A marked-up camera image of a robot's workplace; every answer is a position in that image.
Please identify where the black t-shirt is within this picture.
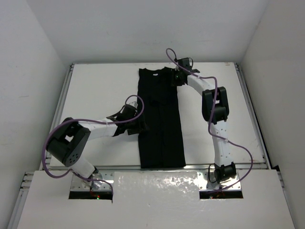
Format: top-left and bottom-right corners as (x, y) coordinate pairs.
(138, 67), (186, 169)

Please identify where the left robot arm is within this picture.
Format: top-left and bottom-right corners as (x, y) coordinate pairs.
(46, 104), (149, 182)

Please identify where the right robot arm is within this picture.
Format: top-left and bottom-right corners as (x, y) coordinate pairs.
(172, 58), (236, 184)

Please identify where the white front cover panel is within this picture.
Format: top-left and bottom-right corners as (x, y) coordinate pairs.
(18, 170), (294, 229)

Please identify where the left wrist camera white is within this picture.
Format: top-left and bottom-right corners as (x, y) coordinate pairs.
(128, 101), (138, 109)

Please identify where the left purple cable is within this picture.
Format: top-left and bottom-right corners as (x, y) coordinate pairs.
(41, 94), (145, 194)

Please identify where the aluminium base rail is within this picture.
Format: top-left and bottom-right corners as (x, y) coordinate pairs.
(69, 168), (243, 200)

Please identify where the right aluminium frame rail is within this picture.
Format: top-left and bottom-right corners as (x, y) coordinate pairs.
(234, 63), (285, 191)

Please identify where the aluminium frame rail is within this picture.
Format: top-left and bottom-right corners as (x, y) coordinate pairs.
(7, 63), (74, 229)
(234, 63), (285, 191)

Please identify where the left aluminium frame rail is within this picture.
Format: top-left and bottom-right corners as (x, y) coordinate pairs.
(7, 63), (74, 229)

